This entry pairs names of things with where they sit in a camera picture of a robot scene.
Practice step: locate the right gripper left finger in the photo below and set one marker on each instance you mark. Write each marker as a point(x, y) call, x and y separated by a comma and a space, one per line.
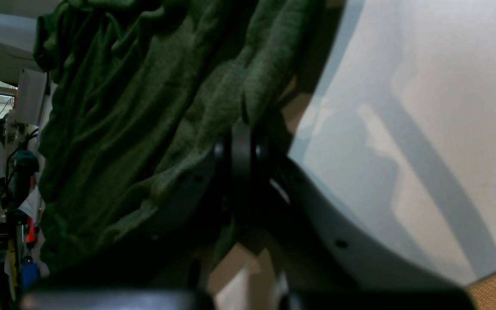
point(121, 276)

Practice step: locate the blue box with black knob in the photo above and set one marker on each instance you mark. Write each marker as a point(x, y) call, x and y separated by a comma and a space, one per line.
point(29, 273)

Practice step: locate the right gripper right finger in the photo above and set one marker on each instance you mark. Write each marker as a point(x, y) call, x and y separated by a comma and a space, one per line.
point(332, 264)

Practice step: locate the dark green t-shirt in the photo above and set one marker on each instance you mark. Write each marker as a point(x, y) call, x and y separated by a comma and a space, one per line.
point(144, 88)

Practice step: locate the dark teal cordless drill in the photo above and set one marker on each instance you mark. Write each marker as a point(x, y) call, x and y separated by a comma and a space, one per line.
point(19, 202)

